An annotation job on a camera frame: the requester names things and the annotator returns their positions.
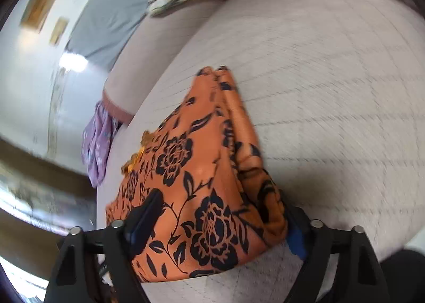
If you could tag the orange black floral garment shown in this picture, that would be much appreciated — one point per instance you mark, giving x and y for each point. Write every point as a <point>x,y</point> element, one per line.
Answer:
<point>199,163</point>

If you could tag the large framed wall picture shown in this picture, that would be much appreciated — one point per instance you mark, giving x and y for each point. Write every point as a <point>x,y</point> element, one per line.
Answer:
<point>41,6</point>

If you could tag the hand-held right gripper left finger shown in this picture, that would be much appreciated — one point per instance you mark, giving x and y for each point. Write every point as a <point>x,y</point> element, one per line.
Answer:
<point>141,226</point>

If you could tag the grey pillow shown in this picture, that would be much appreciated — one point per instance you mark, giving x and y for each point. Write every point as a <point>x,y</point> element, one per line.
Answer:
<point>109,17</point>

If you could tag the wooden stained glass door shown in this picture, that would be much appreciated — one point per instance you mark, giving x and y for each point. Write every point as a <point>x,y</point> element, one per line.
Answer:
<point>30,187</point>

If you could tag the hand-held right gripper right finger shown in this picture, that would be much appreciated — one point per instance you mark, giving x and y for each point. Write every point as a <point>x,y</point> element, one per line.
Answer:
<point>297,243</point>

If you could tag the pink checked sofa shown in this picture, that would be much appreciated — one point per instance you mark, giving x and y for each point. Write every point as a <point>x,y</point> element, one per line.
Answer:
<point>332,90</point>

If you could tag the small framed wall picture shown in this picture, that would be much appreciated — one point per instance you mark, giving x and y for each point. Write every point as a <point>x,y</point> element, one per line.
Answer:
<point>59,31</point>

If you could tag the purple floral cloth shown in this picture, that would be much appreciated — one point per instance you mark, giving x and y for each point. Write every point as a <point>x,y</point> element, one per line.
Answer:
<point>98,143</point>

